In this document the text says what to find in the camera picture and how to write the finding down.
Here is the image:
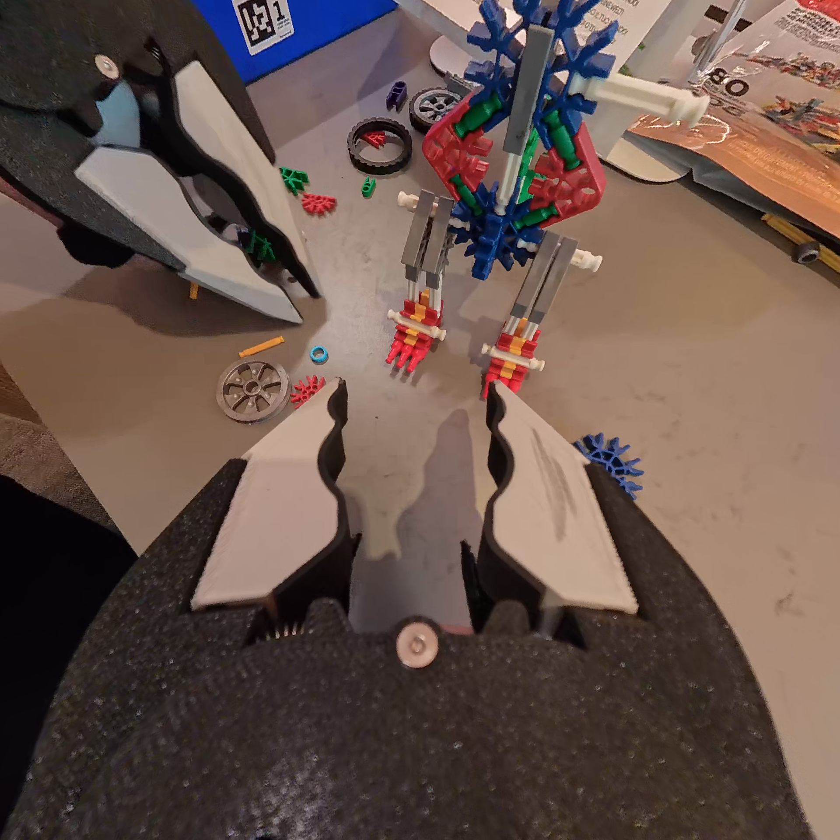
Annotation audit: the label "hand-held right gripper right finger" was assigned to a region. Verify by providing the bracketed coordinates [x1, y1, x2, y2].
[459, 381, 640, 636]

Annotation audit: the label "blue snowflake connector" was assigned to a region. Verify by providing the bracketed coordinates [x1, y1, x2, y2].
[574, 433, 645, 501]

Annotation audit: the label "yellow rods with grey clip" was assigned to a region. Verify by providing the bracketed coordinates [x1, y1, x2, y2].
[761, 210, 840, 273]

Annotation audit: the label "colourful construction toy model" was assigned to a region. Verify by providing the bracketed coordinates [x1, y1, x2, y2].
[384, 0, 713, 403]

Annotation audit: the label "printed white leaflet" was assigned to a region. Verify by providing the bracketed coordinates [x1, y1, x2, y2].
[397, 0, 487, 40]

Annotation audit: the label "printed instruction sheet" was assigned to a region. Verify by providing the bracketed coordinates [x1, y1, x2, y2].
[577, 0, 680, 73]

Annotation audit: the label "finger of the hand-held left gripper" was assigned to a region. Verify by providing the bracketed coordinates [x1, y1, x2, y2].
[161, 60, 324, 301]
[73, 144, 305, 325]

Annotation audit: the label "grey metal stand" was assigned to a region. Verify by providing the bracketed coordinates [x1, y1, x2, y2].
[689, 0, 752, 86]

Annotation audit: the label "grey pulley wheel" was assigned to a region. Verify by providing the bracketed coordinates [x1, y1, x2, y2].
[215, 360, 291, 424]

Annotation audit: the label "grey wheel with black tyre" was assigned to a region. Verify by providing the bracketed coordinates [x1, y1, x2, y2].
[409, 87, 463, 134]

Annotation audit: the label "black rubber tyre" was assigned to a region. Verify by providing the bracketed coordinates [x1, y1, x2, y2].
[348, 117, 414, 177]

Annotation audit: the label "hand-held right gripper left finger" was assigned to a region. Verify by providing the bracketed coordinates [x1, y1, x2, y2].
[190, 378, 362, 634]

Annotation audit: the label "blue plastic bin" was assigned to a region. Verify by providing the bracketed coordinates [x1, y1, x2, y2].
[190, 0, 400, 86]

